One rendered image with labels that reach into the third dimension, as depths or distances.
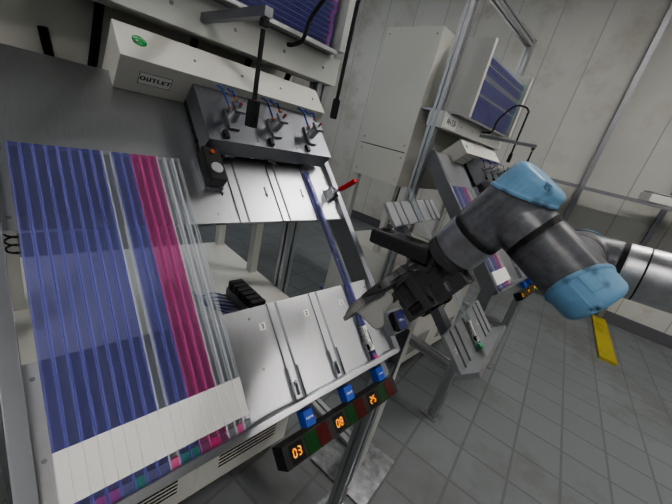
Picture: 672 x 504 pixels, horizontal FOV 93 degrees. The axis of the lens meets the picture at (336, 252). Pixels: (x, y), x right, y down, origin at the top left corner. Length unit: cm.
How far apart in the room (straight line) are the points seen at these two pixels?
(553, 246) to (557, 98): 393
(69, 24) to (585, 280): 98
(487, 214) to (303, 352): 43
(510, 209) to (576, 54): 402
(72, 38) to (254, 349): 72
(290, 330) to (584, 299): 48
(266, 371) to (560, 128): 400
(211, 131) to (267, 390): 51
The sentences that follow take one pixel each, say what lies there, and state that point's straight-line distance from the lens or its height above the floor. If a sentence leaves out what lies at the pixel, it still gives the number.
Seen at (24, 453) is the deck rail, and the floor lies 79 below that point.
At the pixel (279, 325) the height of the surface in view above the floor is 82.
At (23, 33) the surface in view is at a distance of 94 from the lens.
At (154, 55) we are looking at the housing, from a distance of 78.
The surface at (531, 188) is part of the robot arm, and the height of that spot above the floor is 119.
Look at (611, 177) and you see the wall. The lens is 426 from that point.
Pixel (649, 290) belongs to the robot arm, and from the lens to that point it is 57.
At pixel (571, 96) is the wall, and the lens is 434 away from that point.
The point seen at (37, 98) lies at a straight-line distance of 75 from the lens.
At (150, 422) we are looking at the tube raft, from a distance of 56.
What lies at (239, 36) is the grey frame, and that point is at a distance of 88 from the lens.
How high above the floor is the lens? 120
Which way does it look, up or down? 20 degrees down
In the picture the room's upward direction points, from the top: 14 degrees clockwise
